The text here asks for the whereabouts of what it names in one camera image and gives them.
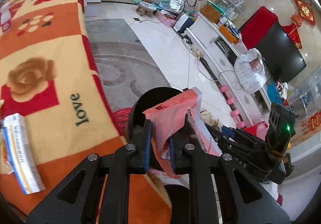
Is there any black television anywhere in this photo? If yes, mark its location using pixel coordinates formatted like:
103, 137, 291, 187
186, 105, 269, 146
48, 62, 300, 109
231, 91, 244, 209
255, 22, 306, 83

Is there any baby doll in wrap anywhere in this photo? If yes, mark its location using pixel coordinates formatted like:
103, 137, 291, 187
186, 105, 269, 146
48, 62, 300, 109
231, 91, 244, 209
234, 48, 267, 94

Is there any silver foil bag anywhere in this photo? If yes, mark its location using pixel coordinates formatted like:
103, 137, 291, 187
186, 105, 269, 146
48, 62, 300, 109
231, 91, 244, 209
159, 0, 186, 14

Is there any black trash bin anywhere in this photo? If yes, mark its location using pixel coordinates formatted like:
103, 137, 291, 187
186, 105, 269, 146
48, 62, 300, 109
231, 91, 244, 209
125, 87, 189, 223

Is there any small wooden stool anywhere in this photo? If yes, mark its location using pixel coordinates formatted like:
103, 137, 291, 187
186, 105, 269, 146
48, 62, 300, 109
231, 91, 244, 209
135, 1, 157, 17

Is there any grey oval rug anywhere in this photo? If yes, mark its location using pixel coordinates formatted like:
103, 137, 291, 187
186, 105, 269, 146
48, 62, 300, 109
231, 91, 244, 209
85, 19, 170, 112

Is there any white tv cabinet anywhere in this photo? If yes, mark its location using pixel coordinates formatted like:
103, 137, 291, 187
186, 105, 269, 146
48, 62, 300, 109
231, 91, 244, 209
186, 14, 271, 127

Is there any red chinese knot decoration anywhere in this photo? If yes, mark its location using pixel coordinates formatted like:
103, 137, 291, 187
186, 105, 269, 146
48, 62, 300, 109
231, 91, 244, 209
282, 0, 316, 50

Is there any white blue medicine box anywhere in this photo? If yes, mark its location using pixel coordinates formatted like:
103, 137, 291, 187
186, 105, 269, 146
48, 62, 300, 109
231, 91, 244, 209
3, 113, 45, 195

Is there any red cloth on television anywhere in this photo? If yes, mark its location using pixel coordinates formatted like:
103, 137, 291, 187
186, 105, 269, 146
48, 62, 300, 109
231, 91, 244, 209
239, 6, 278, 50

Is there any pink dumbbell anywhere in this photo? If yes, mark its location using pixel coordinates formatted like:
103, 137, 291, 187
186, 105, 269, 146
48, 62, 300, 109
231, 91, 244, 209
220, 85, 245, 129

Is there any white pink pill bottle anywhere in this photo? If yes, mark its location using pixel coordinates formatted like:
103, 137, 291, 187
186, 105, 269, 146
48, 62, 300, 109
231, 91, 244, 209
1, 3, 11, 33

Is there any orange red floral blanket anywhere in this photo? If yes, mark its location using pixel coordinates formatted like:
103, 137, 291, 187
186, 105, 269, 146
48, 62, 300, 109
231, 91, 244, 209
0, 0, 174, 224

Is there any pink snack wrapper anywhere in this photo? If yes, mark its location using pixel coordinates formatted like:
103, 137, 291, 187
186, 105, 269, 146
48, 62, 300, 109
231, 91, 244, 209
143, 87, 222, 178

